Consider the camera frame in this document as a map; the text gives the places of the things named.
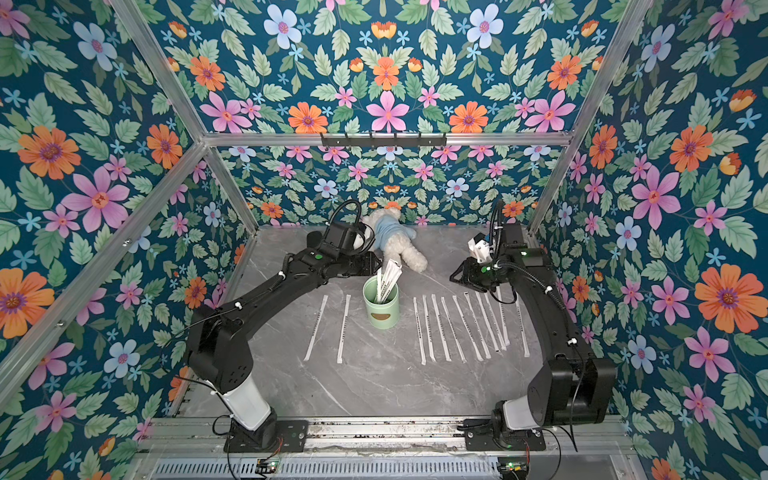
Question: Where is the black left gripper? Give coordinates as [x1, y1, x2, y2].
[334, 251, 385, 277]

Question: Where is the green metal straw cup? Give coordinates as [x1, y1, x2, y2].
[363, 278, 400, 330]

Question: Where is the eleventh white straw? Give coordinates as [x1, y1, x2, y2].
[336, 294, 351, 365]

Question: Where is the twelfth white straw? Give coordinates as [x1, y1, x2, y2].
[303, 294, 329, 362]

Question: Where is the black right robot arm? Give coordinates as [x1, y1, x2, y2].
[450, 221, 617, 440]

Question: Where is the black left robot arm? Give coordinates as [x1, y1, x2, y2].
[186, 221, 381, 432]

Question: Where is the bundle of wrapped straws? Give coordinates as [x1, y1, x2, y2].
[375, 260, 402, 304]

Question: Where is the white teddy bear blue shirt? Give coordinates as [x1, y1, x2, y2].
[362, 208, 428, 273]

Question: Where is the black wall hook rail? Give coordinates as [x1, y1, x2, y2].
[320, 133, 448, 148]

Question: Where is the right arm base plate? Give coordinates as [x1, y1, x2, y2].
[457, 419, 546, 453]

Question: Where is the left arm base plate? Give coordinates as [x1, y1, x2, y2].
[224, 420, 309, 453]

